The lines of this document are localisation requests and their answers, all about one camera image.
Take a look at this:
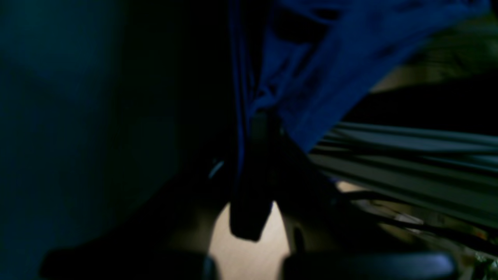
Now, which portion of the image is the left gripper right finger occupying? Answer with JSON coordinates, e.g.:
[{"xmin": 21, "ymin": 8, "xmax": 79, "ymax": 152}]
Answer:
[{"xmin": 272, "ymin": 117, "xmax": 458, "ymax": 280}]

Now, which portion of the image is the blue t-shirt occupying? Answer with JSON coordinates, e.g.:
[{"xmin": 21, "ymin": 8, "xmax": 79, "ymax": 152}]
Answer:
[{"xmin": 227, "ymin": 0, "xmax": 497, "ymax": 177}]

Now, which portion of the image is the light blue table cloth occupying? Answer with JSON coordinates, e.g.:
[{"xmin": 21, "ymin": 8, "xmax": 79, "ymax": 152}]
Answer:
[{"xmin": 1, "ymin": 0, "xmax": 233, "ymax": 280}]

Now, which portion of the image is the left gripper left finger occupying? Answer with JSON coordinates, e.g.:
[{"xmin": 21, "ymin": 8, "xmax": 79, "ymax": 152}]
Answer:
[{"xmin": 39, "ymin": 113, "xmax": 273, "ymax": 280}]

